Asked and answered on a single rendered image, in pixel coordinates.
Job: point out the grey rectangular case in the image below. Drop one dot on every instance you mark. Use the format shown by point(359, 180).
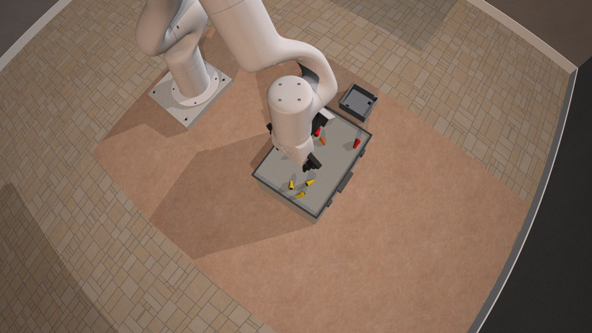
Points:
point(338, 158)

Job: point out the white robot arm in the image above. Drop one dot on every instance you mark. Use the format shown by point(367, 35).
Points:
point(296, 110)

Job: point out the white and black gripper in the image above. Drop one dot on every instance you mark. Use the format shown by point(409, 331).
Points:
point(298, 154)

